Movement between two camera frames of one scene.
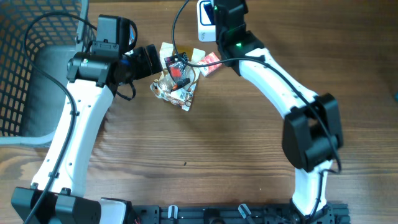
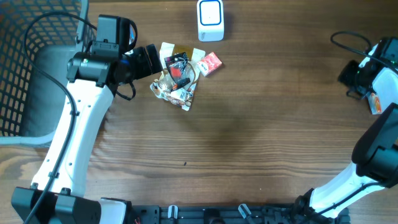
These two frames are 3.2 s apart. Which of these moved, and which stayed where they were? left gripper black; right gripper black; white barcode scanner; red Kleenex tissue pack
Moved: right gripper black
Stayed: red Kleenex tissue pack; left gripper black; white barcode scanner
